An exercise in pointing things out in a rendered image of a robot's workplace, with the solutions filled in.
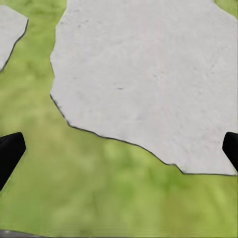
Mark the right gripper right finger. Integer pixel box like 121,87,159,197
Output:
222,131,238,172

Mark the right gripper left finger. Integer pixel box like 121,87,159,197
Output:
0,132,26,191

